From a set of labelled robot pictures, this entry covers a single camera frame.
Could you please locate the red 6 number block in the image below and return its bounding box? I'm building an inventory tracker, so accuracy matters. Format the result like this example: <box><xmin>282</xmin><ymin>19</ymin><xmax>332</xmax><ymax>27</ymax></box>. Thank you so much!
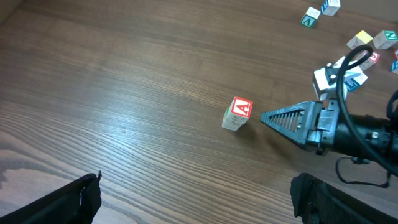
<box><xmin>360</xmin><ymin>52</ymin><xmax>381</xmax><ymax>70</ymax></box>

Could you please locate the blue H letter block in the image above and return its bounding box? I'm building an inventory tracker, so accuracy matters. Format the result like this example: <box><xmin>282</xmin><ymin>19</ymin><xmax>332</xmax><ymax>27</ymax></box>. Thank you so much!
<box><xmin>391</xmin><ymin>60</ymin><xmax>398</xmax><ymax>74</ymax></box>

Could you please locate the green top letter block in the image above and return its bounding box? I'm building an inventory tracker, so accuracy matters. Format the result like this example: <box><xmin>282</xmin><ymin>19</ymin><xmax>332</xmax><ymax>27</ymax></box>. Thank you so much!
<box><xmin>221</xmin><ymin>108</ymin><xmax>248</xmax><ymax>131</ymax></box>

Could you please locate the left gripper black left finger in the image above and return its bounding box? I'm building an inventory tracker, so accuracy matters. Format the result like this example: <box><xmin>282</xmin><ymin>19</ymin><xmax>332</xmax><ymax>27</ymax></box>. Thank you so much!
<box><xmin>1</xmin><ymin>172</ymin><xmax>102</xmax><ymax>224</ymax></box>

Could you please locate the blue letter block far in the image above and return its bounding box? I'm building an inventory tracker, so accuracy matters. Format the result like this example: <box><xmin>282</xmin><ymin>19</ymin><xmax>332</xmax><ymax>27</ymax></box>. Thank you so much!
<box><xmin>321</xmin><ymin>0</ymin><xmax>341</xmax><ymax>16</ymax></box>

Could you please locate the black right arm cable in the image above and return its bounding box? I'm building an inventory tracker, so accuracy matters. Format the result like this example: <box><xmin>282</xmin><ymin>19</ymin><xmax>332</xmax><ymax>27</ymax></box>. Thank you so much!
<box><xmin>335</xmin><ymin>44</ymin><xmax>398</xmax><ymax>189</ymax></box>

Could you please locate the red A letter block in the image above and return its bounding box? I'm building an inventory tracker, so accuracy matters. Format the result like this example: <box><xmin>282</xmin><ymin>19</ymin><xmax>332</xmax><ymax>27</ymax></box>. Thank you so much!
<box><xmin>229</xmin><ymin>96</ymin><xmax>253</xmax><ymax>119</ymax></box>

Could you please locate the yellow top block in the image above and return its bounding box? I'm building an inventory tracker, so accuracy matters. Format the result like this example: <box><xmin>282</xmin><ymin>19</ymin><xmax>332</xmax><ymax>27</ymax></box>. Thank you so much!
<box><xmin>346</xmin><ymin>30</ymin><xmax>373</xmax><ymax>49</ymax></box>

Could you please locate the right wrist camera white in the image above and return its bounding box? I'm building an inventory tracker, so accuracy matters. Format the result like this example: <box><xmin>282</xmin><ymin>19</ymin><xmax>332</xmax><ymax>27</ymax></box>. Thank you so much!
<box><xmin>313</xmin><ymin>56</ymin><xmax>363</xmax><ymax>101</ymax></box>

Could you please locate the green N letter block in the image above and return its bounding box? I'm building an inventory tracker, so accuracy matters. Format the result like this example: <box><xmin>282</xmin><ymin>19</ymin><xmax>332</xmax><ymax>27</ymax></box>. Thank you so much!
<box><xmin>373</xmin><ymin>30</ymin><xmax>397</xmax><ymax>49</ymax></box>

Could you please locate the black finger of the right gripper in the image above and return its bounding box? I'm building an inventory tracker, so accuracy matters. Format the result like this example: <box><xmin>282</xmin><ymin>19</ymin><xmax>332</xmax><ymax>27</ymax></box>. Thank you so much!
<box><xmin>261</xmin><ymin>101</ymin><xmax>323</xmax><ymax>149</ymax></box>

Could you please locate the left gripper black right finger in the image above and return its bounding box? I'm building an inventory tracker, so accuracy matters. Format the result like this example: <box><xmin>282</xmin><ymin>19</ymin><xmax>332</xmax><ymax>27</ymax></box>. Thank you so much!
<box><xmin>290</xmin><ymin>173</ymin><xmax>397</xmax><ymax>224</ymax></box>

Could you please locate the blue bottom block near gripper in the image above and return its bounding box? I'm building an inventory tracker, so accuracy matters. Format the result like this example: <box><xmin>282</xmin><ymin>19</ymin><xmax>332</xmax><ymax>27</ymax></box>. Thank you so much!
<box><xmin>345</xmin><ymin>73</ymin><xmax>368</xmax><ymax>91</ymax></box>

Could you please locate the green V letter block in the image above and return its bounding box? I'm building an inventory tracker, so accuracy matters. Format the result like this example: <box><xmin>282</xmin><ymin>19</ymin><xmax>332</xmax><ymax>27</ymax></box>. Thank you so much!
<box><xmin>300</xmin><ymin>7</ymin><xmax>321</xmax><ymax>28</ymax></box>

